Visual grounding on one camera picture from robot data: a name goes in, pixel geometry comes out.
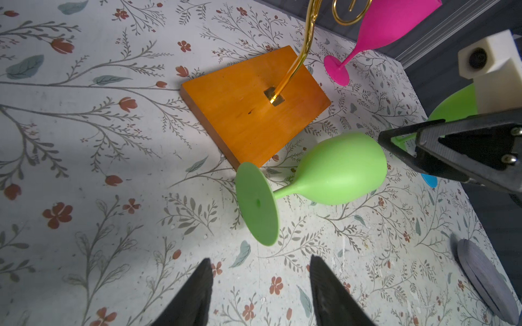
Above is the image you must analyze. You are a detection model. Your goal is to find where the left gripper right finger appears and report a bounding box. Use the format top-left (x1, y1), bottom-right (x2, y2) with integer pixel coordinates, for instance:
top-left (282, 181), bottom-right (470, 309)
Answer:
top-left (310, 255), bottom-right (375, 325)

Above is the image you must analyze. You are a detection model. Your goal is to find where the floral table mat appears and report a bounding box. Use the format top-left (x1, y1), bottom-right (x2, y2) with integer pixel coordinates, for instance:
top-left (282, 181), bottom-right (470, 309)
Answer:
top-left (1, 1), bottom-right (503, 325)

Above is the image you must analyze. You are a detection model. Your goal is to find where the green wine glass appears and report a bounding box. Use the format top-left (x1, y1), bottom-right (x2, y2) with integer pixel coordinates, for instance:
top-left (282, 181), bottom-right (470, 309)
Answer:
top-left (392, 83), bottom-right (479, 152)
top-left (235, 133), bottom-right (387, 247)

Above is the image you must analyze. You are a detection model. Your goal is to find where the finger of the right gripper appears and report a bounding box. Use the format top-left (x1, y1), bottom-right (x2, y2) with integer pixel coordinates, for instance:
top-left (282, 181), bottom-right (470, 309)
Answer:
top-left (378, 108), bottom-right (521, 194)

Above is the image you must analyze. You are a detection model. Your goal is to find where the gold wire glass rack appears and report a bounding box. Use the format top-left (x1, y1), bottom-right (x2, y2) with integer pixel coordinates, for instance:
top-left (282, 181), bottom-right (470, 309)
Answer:
top-left (180, 1), bottom-right (354, 171)

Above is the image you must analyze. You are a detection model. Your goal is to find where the pink wine glass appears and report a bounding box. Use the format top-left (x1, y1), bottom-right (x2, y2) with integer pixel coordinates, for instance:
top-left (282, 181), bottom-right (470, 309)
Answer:
top-left (324, 0), bottom-right (442, 86)

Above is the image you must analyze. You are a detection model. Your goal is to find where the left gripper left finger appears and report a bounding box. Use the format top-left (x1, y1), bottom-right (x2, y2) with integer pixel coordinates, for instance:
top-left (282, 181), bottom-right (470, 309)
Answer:
top-left (151, 258), bottom-right (213, 325)

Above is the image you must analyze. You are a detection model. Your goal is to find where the blue wine glass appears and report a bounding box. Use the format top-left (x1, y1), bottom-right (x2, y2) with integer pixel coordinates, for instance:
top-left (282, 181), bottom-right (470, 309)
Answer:
top-left (421, 174), bottom-right (438, 188)

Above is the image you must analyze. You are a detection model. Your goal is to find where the purple oblong case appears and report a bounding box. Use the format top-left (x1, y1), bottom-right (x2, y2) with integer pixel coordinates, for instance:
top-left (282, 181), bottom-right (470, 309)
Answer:
top-left (457, 239), bottom-right (520, 325)

